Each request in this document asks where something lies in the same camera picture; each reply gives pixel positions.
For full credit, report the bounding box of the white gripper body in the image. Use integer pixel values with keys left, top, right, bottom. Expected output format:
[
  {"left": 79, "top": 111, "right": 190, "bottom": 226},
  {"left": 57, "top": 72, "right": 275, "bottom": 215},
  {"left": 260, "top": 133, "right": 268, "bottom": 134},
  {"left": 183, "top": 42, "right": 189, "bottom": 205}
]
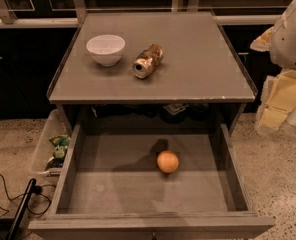
[{"left": 270, "top": 0, "right": 296, "bottom": 69}]

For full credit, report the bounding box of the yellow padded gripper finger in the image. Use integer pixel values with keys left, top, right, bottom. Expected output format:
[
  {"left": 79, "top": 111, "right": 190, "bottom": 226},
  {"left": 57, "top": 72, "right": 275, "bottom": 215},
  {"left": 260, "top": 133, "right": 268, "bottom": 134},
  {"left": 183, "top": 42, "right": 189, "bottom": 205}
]
[
  {"left": 250, "top": 27, "right": 273, "bottom": 52},
  {"left": 257, "top": 69, "right": 296, "bottom": 130}
]

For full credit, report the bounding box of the orange fruit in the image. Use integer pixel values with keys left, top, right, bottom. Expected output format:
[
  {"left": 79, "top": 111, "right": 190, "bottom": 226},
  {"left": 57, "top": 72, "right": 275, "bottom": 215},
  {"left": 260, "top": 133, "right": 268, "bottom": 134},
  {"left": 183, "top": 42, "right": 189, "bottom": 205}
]
[{"left": 157, "top": 150, "right": 179, "bottom": 174}]

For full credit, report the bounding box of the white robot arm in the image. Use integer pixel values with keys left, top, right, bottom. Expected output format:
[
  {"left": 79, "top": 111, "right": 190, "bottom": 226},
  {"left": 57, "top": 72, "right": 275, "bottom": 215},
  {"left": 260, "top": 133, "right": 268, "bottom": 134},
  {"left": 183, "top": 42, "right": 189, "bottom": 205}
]
[{"left": 250, "top": 0, "right": 296, "bottom": 129}]

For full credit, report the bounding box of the grey cabinet with counter top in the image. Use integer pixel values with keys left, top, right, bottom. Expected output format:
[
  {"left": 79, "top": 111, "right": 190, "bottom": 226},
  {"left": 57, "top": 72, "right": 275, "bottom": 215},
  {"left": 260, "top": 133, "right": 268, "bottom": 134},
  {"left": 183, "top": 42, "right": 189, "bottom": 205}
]
[{"left": 48, "top": 12, "right": 256, "bottom": 117}]

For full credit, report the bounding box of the open grey top drawer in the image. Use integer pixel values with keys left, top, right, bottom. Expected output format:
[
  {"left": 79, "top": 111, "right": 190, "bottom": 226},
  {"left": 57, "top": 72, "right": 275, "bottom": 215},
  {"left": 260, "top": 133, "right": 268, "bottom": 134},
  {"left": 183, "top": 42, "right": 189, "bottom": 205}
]
[{"left": 29, "top": 125, "right": 275, "bottom": 240}]

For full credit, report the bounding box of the crushed golden drink can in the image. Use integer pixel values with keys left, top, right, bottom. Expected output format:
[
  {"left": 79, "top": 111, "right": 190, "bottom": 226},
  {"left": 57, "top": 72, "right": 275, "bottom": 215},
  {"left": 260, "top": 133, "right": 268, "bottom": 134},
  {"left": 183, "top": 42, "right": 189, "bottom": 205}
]
[{"left": 132, "top": 44, "right": 164, "bottom": 79}]

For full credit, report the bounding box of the white ceramic bowl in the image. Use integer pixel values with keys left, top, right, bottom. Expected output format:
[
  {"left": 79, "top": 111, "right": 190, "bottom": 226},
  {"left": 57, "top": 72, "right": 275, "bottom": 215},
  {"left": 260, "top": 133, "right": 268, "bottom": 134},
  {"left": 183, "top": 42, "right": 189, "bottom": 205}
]
[{"left": 86, "top": 34, "right": 126, "bottom": 67}]

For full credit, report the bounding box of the clear plastic storage bin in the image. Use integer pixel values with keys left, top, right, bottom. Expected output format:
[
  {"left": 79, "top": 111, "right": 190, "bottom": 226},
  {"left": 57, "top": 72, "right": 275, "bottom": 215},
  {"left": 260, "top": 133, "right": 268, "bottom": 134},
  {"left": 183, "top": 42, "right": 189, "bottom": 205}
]
[{"left": 28, "top": 109, "right": 67, "bottom": 184}]

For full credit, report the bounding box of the green snack bag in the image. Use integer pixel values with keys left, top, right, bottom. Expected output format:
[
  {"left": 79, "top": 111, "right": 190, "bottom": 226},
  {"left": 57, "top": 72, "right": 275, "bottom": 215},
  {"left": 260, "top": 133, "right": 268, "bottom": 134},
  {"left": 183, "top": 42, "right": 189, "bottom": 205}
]
[{"left": 45, "top": 134, "right": 71, "bottom": 170}]

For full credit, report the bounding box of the metal railing with glass panels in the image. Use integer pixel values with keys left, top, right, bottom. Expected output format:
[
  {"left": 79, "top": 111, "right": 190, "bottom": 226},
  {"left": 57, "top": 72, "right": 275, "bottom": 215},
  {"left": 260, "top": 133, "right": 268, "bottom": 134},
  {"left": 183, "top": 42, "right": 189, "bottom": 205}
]
[{"left": 0, "top": 0, "right": 296, "bottom": 30}]

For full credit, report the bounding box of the black flat bar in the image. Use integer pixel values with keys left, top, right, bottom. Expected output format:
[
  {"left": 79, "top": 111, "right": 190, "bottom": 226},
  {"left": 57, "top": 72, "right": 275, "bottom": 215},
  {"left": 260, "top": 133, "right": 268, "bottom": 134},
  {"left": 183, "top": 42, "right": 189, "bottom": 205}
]
[{"left": 5, "top": 178, "right": 37, "bottom": 240}]

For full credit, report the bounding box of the black cable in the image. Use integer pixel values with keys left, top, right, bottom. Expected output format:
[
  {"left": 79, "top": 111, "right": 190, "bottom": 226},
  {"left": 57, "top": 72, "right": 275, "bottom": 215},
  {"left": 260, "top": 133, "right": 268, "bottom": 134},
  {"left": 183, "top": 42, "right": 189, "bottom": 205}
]
[{"left": 0, "top": 172, "right": 57, "bottom": 218}]

